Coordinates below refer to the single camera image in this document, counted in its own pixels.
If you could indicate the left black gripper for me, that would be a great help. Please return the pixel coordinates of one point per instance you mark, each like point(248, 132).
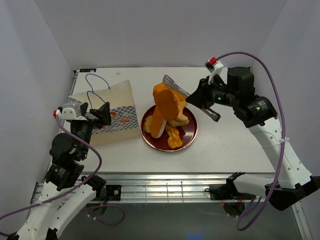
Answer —
point(104, 113)

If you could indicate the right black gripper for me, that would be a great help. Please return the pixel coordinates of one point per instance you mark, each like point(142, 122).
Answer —
point(199, 98)

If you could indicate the tan croissant bread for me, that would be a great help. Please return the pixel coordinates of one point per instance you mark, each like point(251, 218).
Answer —
point(181, 105)

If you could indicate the paper bag with blue checks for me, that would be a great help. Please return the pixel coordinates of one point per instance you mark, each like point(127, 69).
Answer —
point(124, 121)

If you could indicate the long orange bread loaf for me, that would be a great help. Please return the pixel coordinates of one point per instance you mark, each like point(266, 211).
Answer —
point(166, 109)

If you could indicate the metal serving tongs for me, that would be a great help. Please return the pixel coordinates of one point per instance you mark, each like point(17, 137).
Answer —
point(170, 83)

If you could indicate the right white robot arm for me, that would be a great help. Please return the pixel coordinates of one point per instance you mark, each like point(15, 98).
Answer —
point(259, 116)

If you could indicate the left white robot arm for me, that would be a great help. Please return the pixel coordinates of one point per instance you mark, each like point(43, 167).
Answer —
point(61, 198)

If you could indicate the yellow flat bread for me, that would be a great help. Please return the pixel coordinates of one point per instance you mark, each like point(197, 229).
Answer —
point(180, 122)

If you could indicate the orange twisted bread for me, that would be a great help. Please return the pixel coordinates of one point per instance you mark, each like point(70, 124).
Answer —
point(174, 140)

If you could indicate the green speckled bread slice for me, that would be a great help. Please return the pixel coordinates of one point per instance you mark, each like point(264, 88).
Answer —
point(148, 123)

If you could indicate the dark red round plate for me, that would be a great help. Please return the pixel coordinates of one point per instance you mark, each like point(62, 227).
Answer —
point(188, 132)

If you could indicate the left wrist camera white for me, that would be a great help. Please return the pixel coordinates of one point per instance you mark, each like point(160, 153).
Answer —
point(69, 111)

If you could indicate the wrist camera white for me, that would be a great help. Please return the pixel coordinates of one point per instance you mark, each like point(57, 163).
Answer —
point(215, 67)
point(69, 111)

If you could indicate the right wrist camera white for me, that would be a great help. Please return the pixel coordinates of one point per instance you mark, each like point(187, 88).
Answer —
point(215, 67)

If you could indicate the aluminium frame rail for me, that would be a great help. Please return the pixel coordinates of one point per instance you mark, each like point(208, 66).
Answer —
point(165, 188)

